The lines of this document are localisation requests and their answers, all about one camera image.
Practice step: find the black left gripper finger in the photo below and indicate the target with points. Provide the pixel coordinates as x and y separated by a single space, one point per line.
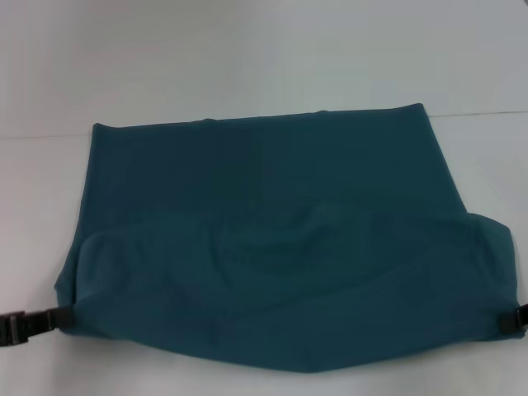
33 321

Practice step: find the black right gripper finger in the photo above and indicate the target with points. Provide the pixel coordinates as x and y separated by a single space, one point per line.
515 321

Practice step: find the teal shirt with FREE print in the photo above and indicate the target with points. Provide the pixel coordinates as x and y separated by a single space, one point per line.
268 231

